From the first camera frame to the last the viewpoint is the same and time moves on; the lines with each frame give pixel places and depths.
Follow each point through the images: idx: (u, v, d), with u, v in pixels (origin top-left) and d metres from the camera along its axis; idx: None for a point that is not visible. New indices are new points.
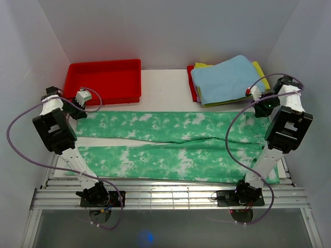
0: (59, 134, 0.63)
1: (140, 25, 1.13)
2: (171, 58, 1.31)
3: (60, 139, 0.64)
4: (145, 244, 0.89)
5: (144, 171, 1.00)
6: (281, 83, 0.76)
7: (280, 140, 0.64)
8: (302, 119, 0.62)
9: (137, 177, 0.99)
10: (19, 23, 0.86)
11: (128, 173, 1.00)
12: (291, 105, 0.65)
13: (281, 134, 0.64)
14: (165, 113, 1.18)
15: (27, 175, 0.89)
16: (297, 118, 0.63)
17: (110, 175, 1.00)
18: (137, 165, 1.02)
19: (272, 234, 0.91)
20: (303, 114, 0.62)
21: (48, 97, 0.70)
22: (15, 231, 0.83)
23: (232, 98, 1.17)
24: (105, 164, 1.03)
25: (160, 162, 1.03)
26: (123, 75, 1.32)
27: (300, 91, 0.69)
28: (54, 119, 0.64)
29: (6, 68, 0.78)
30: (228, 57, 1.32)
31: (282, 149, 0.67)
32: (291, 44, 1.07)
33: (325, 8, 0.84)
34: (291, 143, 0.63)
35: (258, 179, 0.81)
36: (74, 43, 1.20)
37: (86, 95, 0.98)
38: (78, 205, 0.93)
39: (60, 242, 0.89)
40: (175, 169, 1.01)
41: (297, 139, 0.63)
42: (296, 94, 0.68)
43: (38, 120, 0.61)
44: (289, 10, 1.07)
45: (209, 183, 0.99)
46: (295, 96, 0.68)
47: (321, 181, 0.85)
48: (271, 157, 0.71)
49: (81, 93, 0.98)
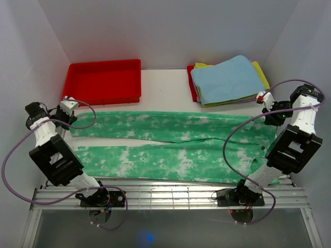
0: (65, 164, 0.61)
1: (140, 25, 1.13)
2: (171, 58, 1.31)
3: (65, 170, 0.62)
4: (145, 244, 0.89)
5: (144, 171, 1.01)
6: (298, 92, 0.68)
7: (281, 160, 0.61)
8: (310, 141, 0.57)
9: (137, 177, 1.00)
10: (20, 23, 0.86)
11: (128, 173, 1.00)
12: (300, 123, 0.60)
13: (283, 153, 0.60)
14: (164, 114, 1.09)
15: (27, 175, 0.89)
16: (304, 139, 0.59)
17: (110, 175, 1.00)
18: (137, 166, 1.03)
19: (272, 234, 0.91)
20: (312, 137, 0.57)
21: (39, 121, 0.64)
22: (15, 231, 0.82)
23: (232, 98, 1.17)
24: (105, 164, 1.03)
25: (160, 162, 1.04)
26: (123, 76, 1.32)
27: (317, 106, 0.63)
28: (51, 147, 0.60)
29: (6, 68, 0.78)
30: (228, 57, 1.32)
31: (282, 169, 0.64)
32: (291, 44, 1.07)
33: (325, 8, 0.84)
34: (294, 165, 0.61)
35: (257, 188, 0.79)
36: (74, 43, 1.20)
37: (73, 104, 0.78)
38: (78, 205, 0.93)
39: (60, 242, 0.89)
40: (174, 170, 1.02)
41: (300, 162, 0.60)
42: (312, 109, 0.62)
43: (35, 152, 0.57)
44: (289, 11, 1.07)
45: (208, 183, 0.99)
46: (310, 111, 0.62)
47: (321, 182, 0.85)
48: (269, 173, 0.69)
49: (66, 103, 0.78)
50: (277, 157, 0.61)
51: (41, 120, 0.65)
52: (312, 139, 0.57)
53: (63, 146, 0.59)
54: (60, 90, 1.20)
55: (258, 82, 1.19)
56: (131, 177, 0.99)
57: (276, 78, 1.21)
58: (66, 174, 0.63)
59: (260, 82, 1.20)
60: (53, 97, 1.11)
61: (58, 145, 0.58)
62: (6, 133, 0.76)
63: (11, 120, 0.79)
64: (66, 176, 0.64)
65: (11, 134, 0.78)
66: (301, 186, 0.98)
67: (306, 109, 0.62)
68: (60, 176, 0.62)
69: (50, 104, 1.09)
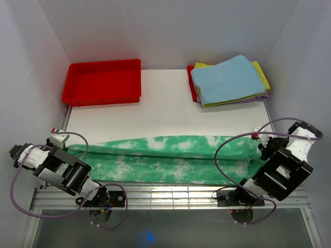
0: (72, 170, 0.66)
1: (140, 25, 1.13)
2: (171, 58, 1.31)
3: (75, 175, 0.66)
4: (145, 244, 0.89)
5: (140, 175, 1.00)
6: (297, 125, 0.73)
7: (267, 182, 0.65)
8: (299, 168, 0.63)
9: (133, 181, 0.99)
10: (20, 24, 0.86)
11: (124, 177, 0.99)
12: (293, 149, 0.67)
13: (270, 175, 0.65)
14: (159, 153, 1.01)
15: (27, 175, 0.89)
16: (295, 167, 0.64)
17: (106, 179, 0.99)
18: (133, 169, 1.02)
19: (272, 234, 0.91)
20: (302, 164, 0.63)
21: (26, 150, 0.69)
22: (15, 231, 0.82)
23: (232, 98, 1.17)
24: (101, 168, 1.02)
25: (157, 165, 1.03)
26: (123, 76, 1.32)
27: (313, 139, 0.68)
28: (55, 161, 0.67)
29: (6, 68, 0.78)
30: (228, 56, 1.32)
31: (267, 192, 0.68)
32: (291, 44, 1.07)
33: (325, 8, 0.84)
34: (279, 191, 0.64)
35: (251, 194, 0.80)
36: (74, 43, 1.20)
37: (63, 135, 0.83)
38: (77, 205, 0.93)
39: (60, 242, 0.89)
40: (171, 172, 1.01)
41: (285, 190, 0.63)
42: (307, 140, 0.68)
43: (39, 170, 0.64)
44: (290, 10, 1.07)
45: (205, 185, 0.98)
46: (304, 142, 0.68)
47: (321, 182, 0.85)
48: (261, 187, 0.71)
49: (57, 136, 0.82)
50: (264, 177, 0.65)
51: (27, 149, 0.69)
52: (302, 166, 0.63)
53: (62, 153, 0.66)
54: (60, 90, 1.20)
55: (258, 81, 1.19)
56: (127, 181, 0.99)
57: (276, 78, 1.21)
58: (78, 182, 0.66)
59: (261, 82, 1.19)
60: (53, 97, 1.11)
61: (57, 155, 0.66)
62: (7, 133, 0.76)
63: (11, 119, 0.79)
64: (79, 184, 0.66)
65: (11, 133, 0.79)
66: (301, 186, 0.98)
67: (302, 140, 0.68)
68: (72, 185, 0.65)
69: (50, 104, 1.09)
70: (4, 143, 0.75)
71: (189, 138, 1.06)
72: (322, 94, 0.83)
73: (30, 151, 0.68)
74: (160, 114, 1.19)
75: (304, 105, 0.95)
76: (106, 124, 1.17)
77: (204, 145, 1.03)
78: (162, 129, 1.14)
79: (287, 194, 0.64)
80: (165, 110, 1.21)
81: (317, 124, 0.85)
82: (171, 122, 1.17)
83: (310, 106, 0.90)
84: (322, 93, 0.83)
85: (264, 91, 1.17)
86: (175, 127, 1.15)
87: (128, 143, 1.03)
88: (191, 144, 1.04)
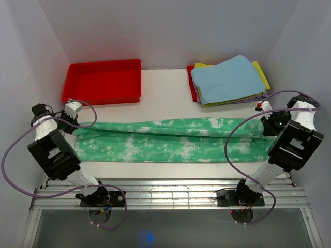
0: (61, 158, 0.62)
1: (140, 24, 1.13)
2: (171, 58, 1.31)
3: (62, 164, 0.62)
4: (145, 244, 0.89)
5: (149, 155, 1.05)
6: (295, 99, 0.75)
7: (283, 156, 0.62)
8: (311, 137, 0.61)
9: (142, 160, 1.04)
10: (20, 24, 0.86)
11: (133, 158, 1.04)
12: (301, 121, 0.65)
13: (286, 149, 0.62)
14: (163, 143, 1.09)
15: (27, 175, 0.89)
16: (305, 136, 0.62)
17: (116, 160, 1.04)
18: (142, 150, 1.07)
19: (272, 234, 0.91)
20: (313, 133, 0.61)
21: (41, 119, 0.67)
22: (15, 231, 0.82)
23: (232, 98, 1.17)
24: (111, 150, 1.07)
25: (164, 146, 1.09)
26: (123, 76, 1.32)
27: (314, 110, 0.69)
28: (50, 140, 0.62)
29: (6, 68, 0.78)
30: (228, 57, 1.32)
31: (283, 166, 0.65)
32: (291, 44, 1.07)
33: (325, 8, 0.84)
34: (295, 163, 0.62)
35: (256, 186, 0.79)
36: (74, 43, 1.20)
37: (76, 106, 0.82)
38: (78, 205, 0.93)
39: (60, 242, 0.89)
40: (178, 153, 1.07)
41: (302, 159, 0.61)
42: (310, 111, 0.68)
43: (34, 145, 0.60)
44: (290, 10, 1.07)
45: (212, 161, 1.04)
46: (309, 113, 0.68)
47: (321, 182, 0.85)
48: (271, 172, 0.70)
49: (70, 105, 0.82)
50: (280, 152, 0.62)
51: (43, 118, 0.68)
52: (313, 135, 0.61)
53: (60, 139, 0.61)
54: (60, 90, 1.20)
55: (258, 81, 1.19)
56: (128, 179, 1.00)
57: (276, 78, 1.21)
58: (63, 169, 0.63)
59: (261, 82, 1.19)
60: (53, 97, 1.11)
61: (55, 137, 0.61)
62: (6, 133, 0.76)
63: (11, 120, 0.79)
64: (63, 171, 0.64)
65: (11, 133, 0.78)
66: (301, 186, 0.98)
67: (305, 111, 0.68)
68: (57, 171, 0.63)
69: (50, 103, 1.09)
70: (4, 143, 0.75)
71: (194, 122, 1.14)
72: (322, 94, 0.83)
73: (42, 121, 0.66)
74: (160, 114, 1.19)
75: None
76: None
77: (208, 127, 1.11)
78: None
79: (303, 163, 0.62)
80: (165, 110, 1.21)
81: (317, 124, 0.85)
82: None
83: None
84: (322, 93, 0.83)
85: (264, 91, 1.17)
86: None
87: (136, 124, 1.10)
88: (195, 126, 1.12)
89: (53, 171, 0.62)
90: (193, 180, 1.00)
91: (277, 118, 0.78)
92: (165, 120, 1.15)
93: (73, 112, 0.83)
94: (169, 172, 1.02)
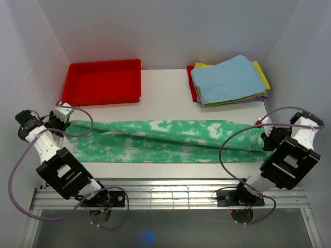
0: (75, 176, 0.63)
1: (140, 25, 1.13)
2: (171, 59, 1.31)
3: (75, 181, 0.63)
4: (145, 244, 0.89)
5: (148, 155, 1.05)
6: (299, 114, 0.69)
7: (274, 172, 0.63)
8: (307, 157, 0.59)
9: (141, 161, 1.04)
10: (20, 24, 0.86)
11: (132, 158, 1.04)
12: (299, 138, 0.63)
13: (279, 165, 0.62)
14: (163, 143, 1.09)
15: (27, 175, 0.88)
16: (302, 155, 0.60)
17: (115, 160, 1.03)
18: (141, 151, 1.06)
19: (272, 235, 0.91)
20: (309, 152, 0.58)
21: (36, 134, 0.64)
22: (15, 232, 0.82)
23: (232, 98, 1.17)
24: (110, 150, 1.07)
25: (164, 146, 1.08)
26: (123, 75, 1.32)
27: (317, 127, 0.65)
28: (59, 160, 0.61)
29: (6, 68, 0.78)
30: (228, 57, 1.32)
31: (275, 182, 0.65)
32: (291, 44, 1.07)
33: (325, 9, 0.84)
34: (287, 182, 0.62)
35: (253, 191, 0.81)
36: (74, 43, 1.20)
37: (68, 109, 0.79)
38: (78, 205, 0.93)
39: (60, 242, 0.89)
40: (178, 153, 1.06)
41: (294, 179, 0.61)
42: (311, 129, 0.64)
43: (45, 169, 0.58)
44: (290, 11, 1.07)
45: (211, 161, 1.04)
46: (309, 130, 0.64)
47: (321, 182, 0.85)
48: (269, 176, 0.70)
49: (61, 109, 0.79)
50: (271, 168, 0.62)
51: (39, 131, 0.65)
52: (309, 154, 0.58)
53: (72, 158, 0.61)
54: (60, 90, 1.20)
55: (258, 81, 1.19)
56: (127, 179, 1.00)
57: (276, 78, 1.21)
58: (76, 187, 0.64)
59: (261, 82, 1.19)
60: (53, 97, 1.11)
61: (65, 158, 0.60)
62: (6, 133, 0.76)
63: (11, 120, 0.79)
64: (75, 189, 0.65)
65: (11, 134, 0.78)
66: (301, 186, 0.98)
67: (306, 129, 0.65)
68: (70, 189, 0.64)
69: (50, 103, 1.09)
70: (4, 143, 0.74)
71: (192, 128, 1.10)
72: (322, 94, 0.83)
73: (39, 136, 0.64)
74: (160, 114, 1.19)
75: (305, 105, 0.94)
76: None
77: (207, 136, 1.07)
78: None
79: (296, 183, 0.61)
80: (165, 110, 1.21)
81: None
82: None
83: (310, 105, 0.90)
84: (322, 93, 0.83)
85: (264, 91, 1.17)
86: None
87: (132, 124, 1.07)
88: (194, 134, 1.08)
89: (65, 190, 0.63)
90: (193, 180, 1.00)
91: (278, 135, 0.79)
92: (163, 123, 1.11)
93: (64, 116, 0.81)
94: (169, 172, 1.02)
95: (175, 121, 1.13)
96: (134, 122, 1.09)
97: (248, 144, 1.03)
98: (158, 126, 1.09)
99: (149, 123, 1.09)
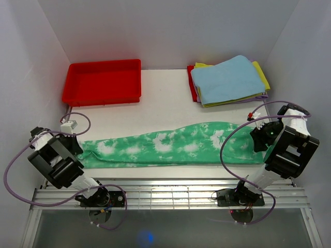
0: (64, 164, 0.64)
1: (140, 24, 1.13)
2: (171, 58, 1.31)
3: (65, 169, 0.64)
4: (145, 244, 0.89)
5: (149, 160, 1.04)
6: (286, 107, 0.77)
7: (280, 164, 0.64)
8: (307, 143, 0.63)
9: (145, 166, 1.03)
10: (21, 25, 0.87)
11: (137, 164, 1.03)
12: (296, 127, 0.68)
13: (282, 155, 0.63)
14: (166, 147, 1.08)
15: (26, 175, 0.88)
16: (301, 142, 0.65)
17: (119, 166, 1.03)
18: (146, 150, 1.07)
19: (272, 234, 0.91)
20: (309, 138, 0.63)
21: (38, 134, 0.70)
22: (15, 232, 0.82)
23: (232, 98, 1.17)
24: None
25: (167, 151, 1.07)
26: (124, 76, 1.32)
27: (306, 117, 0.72)
28: (49, 149, 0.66)
29: (6, 68, 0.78)
30: (228, 57, 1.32)
31: (280, 173, 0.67)
32: (291, 44, 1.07)
33: (325, 9, 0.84)
34: (293, 170, 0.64)
35: (256, 190, 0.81)
36: (74, 43, 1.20)
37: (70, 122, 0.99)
38: (78, 205, 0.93)
39: (60, 242, 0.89)
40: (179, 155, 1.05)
41: (299, 166, 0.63)
42: (302, 119, 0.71)
43: (34, 155, 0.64)
44: (290, 11, 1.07)
45: (212, 165, 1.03)
46: (300, 120, 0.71)
47: (321, 182, 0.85)
48: (268, 176, 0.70)
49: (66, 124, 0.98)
50: (276, 159, 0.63)
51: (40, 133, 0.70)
52: (309, 140, 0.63)
53: (60, 144, 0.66)
54: (60, 90, 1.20)
55: (258, 81, 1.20)
56: (128, 179, 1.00)
57: (276, 78, 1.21)
58: (67, 177, 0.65)
59: (261, 82, 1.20)
60: (53, 97, 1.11)
61: (54, 144, 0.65)
62: (6, 133, 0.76)
63: (11, 119, 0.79)
64: (66, 180, 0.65)
65: (12, 134, 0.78)
66: (301, 186, 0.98)
67: (297, 118, 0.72)
68: (61, 179, 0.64)
69: (50, 103, 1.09)
70: (4, 144, 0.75)
71: (195, 140, 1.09)
72: (322, 94, 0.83)
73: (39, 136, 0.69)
74: (160, 114, 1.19)
75: (304, 105, 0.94)
76: (105, 124, 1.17)
77: (210, 148, 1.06)
78: (162, 128, 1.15)
79: (301, 170, 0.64)
80: (165, 111, 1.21)
81: (316, 124, 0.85)
82: (172, 121, 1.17)
83: (310, 105, 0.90)
84: (322, 93, 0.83)
85: (264, 91, 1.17)
86: (175, 126, 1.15)
87: (136, 147, 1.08)
88: (196, 146, 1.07)
89: (56, 180, 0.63)
90: (194, 180, 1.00)
91: (269, 127, 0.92)
92: (165, 138, 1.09)
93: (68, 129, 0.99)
94: (170, 172, 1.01)
95: (177, 133, 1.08)
96: (137, 143, 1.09)
97: (251, 154, 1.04)
98: (161, 143, 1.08)
99: (152, 140, 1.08)
